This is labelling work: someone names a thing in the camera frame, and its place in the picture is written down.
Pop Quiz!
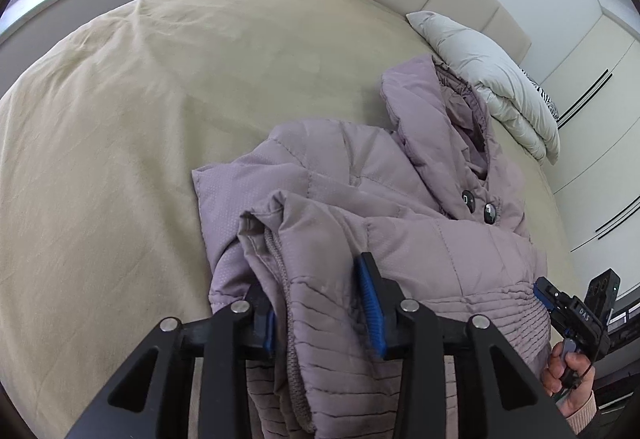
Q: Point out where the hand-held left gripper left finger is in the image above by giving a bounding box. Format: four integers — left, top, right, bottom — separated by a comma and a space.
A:
64, 283, 277, 439

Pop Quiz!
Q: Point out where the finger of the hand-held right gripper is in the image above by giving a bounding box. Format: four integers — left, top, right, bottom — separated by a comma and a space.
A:
532, 276, 567, 317

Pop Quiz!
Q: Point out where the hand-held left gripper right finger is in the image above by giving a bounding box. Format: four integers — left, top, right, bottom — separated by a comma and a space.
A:
355, 252, 577, 439

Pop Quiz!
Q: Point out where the mauve quilted hooded jacket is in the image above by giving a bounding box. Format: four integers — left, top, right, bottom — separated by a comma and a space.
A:
191, 53, 551, 439

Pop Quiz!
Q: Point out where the person's right forearm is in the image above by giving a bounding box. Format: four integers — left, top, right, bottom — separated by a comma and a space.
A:
556, 389, 599, 436

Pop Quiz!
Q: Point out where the person's right hand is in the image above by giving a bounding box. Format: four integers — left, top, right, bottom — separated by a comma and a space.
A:
542, 340, 597, 401

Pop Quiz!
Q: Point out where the zebra print pillow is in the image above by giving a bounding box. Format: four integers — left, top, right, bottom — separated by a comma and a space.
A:
520, 68, 561, 122

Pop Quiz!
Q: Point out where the folded white duvet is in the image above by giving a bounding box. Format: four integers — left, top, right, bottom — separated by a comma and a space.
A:
406, 10, 561, 165

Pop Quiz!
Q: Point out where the bed with beige sheet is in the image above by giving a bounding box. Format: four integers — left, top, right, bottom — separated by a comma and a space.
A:
0, 0, 583, 439

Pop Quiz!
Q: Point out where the white wardrobe with black handles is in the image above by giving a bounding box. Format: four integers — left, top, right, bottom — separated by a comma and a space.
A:
520, 4, 640, 280

